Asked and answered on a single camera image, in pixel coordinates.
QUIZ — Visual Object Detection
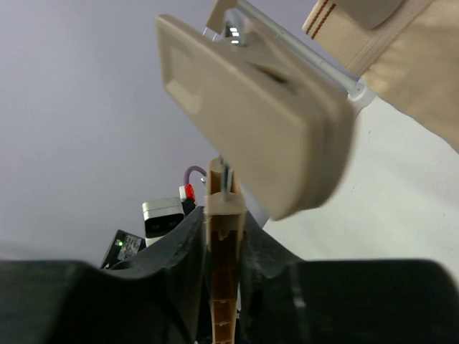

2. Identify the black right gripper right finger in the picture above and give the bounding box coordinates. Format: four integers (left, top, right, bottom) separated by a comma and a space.
240, 216, 458, 343

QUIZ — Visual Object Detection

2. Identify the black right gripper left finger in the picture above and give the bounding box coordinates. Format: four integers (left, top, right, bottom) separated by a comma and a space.
1, 207, 206, 343

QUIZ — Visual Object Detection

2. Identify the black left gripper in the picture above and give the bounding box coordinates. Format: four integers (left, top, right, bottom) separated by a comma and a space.
100, 229, 146, 269

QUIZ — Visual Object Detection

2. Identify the beige clip hanger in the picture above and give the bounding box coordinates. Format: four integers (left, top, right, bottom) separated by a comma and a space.
156, 14, 354, 343

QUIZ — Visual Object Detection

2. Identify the cream underwear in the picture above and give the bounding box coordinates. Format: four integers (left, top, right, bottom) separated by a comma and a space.
303, 1, 458, 150

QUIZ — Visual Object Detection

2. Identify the white clothes rack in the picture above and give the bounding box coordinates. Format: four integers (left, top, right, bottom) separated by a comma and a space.
235, 1, 376, 112

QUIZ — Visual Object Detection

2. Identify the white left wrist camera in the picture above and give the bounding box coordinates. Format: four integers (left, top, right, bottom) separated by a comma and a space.
142, 197, 185, 247

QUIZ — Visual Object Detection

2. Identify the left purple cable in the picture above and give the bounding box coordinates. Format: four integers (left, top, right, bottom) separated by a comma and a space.
183, 165, 207, 187

